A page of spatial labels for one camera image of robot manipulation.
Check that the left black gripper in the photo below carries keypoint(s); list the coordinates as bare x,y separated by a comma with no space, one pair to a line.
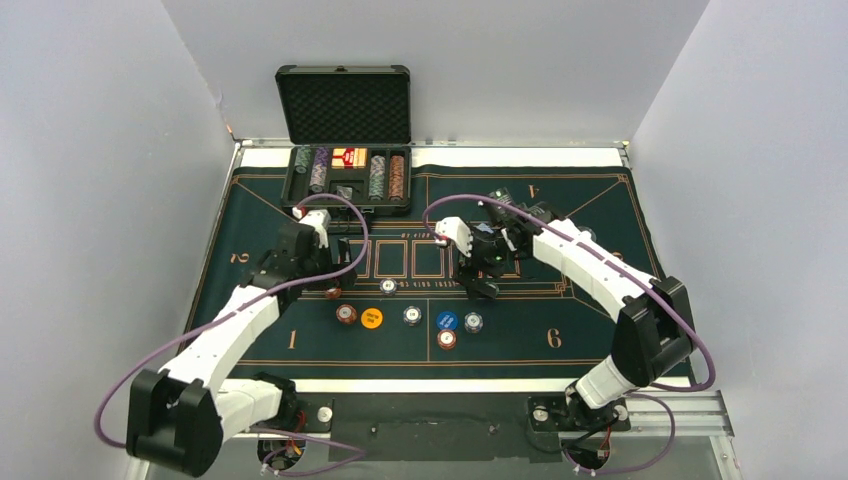
325,254

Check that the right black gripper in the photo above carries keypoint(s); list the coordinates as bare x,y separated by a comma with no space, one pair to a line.
473,266

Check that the yellow big blind button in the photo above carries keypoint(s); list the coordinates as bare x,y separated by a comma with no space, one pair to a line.
372,318

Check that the blue small blind button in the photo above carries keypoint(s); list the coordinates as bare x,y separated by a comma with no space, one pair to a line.
447,320

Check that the blue playing card deck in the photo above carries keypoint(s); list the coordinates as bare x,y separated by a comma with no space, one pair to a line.
483,228

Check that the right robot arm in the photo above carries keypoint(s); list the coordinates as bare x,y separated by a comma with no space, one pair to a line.
653,330

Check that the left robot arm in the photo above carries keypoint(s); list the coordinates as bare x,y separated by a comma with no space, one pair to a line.
180,416

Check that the green poker table mat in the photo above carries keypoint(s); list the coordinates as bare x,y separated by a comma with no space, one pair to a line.
539,326

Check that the clear bag in case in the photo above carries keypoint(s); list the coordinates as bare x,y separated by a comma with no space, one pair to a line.
345,192

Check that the purple chip row in case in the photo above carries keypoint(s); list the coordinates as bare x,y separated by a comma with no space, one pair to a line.
319,170

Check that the blue chip row in case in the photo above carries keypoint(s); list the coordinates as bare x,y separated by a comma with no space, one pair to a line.
376,179

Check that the red playing card box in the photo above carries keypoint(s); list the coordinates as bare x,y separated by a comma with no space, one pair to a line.
349,158

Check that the orange chip row in case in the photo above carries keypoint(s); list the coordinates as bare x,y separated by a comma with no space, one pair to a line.
396,178

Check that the green chip row in case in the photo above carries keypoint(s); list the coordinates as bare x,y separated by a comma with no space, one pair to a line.
303,157

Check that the black poker chip case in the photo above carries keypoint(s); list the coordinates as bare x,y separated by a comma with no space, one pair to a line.
345,106

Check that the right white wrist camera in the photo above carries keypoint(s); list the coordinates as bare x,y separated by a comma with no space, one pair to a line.
454,231

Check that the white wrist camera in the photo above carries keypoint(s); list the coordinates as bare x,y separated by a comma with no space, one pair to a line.
454,231
318,219

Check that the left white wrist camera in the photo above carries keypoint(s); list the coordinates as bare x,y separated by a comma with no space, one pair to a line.
318,219

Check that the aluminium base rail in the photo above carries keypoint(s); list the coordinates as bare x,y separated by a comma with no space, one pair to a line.
485,436

